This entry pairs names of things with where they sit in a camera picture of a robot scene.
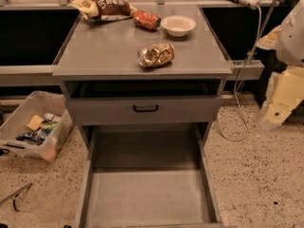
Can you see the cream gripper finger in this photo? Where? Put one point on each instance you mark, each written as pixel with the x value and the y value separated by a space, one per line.
pixel 269 41
pixel 285 92

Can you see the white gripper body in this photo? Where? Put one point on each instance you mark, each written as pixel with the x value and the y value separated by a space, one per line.
pixel 292 42

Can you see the crushed orange-gold can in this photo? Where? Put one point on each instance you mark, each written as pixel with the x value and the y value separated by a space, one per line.
pixel 155 55

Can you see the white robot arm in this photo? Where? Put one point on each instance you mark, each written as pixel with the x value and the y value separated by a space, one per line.
pixel 287 40

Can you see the grey metal drawer cabinet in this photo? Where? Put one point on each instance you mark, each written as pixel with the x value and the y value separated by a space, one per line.
pixel 117 74

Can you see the red soda can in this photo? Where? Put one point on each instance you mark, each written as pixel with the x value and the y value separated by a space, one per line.
pixel 147 19

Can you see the open bottom drawer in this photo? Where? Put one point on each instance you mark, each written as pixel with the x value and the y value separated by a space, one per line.
pixel 147 177

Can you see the small white can in bin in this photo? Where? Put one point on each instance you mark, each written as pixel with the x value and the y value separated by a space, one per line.
pixel 49 117

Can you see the white paper bowl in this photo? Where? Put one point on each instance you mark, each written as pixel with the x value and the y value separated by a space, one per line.
pixel 178 25

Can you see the brown chip bag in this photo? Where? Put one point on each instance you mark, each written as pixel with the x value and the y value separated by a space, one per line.
pixel 104 10

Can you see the clear plastic bin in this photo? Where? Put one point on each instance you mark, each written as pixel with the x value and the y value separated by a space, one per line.
pixel 37 103

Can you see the yellow sponge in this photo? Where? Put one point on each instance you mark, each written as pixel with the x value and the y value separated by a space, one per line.
pixel 34 122

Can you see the blue snack wrapper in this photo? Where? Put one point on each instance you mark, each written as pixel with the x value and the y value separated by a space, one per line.
pixel 38 136

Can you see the grey side rail shelf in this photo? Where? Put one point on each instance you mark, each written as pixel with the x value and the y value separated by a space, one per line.
pixel 249 72

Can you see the closed drawer with black handle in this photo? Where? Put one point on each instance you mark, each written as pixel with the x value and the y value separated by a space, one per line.
pixel 143 111

